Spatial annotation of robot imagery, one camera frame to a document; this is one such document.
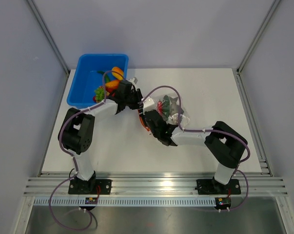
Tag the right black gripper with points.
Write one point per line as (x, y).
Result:
(144, 115)

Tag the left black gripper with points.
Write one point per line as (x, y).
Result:
(136, 92)

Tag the red fake chili pepper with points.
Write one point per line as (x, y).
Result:
(162, 107)

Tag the clear zip top bag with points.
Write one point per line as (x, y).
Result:
(156, 99)

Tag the green fake chili pepper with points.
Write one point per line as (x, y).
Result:
(106, 77)

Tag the grey fake fish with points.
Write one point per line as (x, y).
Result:
(176, 113)

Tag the green fake lettuce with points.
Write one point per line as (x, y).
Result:
(99, 94)

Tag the yellow orange fake mango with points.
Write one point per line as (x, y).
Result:
(118, 73)

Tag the dark green fake leaf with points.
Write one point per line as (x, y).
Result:
(167, 99)

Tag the red fake strawberry bunch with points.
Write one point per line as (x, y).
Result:
(107, 95)

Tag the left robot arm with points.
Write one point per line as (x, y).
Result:
(76, 134)

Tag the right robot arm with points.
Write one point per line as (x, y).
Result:
(223, 142)

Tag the blue plastic bin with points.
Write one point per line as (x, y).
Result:
(88, 76)

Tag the right small circuit board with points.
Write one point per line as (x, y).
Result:
(223, 202)

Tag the small circuit board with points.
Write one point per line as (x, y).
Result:
(223, 202)
(91, 200)

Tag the left small circuit board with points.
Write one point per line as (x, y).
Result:
(91, 200)

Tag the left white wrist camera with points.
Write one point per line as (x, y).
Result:
(133, 80)

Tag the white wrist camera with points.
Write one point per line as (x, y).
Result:
(148, 105)
(133, 80)

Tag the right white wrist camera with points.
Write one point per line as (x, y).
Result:
(148, 105)

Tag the aluminium front rail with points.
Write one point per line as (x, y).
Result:
(157, 184)

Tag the aluminium rail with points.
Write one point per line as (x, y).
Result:
(157, 184)
(255, 133)

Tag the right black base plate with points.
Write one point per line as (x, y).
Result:
(212, 187)

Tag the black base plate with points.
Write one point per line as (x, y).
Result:
(212, 187)
(91, 187)

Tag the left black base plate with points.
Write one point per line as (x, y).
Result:
(91, 187)

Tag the right side aluminium rail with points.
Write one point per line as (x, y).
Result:
(255, 133)

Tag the left aluminium corner post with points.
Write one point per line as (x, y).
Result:
(44, 28)

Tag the aluminium corner post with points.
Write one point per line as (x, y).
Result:
(260, 32)
(44, 28)

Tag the white slotted cable duct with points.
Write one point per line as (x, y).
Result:
(129, 201)

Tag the right aluminium corner post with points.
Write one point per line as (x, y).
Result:
(260, 32)

